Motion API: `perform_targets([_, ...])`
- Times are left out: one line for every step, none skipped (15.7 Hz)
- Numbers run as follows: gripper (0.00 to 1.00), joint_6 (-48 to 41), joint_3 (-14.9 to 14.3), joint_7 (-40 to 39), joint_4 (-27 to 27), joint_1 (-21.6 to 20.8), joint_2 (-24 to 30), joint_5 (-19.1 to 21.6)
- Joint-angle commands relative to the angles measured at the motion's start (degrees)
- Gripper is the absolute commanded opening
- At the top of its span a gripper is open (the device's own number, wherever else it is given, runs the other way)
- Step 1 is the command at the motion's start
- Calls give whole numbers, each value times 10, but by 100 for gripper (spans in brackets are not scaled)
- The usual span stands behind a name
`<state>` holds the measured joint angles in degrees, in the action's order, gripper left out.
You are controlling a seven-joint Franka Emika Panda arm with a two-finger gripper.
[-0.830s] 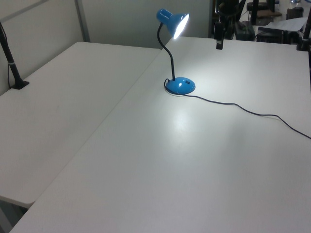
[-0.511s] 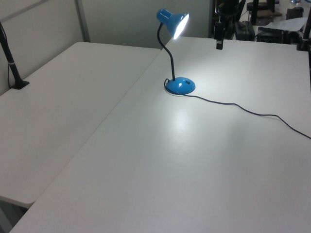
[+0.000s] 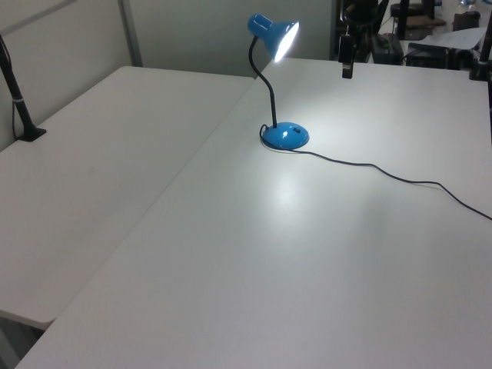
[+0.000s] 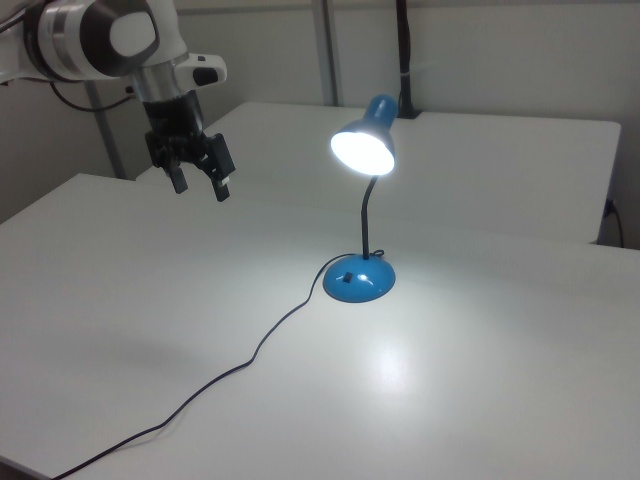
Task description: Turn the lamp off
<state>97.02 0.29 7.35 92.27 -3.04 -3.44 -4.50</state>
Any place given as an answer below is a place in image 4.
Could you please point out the blue gooseneck desk lamp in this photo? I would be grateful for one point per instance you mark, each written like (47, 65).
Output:
(360, 286)

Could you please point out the black clamped pole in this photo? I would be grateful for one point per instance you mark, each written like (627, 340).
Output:
(404, 50)

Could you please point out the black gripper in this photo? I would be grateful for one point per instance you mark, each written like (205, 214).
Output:
(172, 120)

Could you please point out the grey wide partition post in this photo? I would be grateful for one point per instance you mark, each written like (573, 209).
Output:
(327, 50)

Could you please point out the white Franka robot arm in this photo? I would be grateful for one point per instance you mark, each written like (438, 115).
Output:
(75, 35)

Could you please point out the grey slim partition post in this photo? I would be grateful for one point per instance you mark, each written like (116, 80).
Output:
(107, 140)

